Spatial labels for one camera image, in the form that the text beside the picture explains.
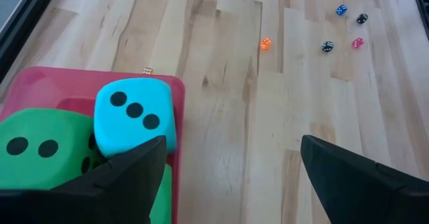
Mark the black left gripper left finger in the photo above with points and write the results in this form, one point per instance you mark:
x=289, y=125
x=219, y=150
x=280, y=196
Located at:
x=100, y=197

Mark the large cyan foam die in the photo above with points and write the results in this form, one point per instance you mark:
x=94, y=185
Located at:
x=151, y=93

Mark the small pink translucent die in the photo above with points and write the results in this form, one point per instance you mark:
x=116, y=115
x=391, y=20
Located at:
x=357, y=43

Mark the small yellow translucent die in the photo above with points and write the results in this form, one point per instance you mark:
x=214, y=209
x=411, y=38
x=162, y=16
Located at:
x=147, y=70

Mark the small black die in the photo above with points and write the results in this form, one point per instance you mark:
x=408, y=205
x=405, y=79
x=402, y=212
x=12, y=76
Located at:
x=362, y=18
x=327, y=46

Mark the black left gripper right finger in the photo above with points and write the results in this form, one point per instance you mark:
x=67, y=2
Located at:
x=368, y=197

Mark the small blue translucent die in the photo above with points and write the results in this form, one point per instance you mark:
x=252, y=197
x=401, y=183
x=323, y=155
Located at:
x=342, y=9

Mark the pink translucent plastic bin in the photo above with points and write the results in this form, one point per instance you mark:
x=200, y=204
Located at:
x=67, y=83

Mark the small orange translucent die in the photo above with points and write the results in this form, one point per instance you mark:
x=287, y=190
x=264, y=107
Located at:
x=265, y=44

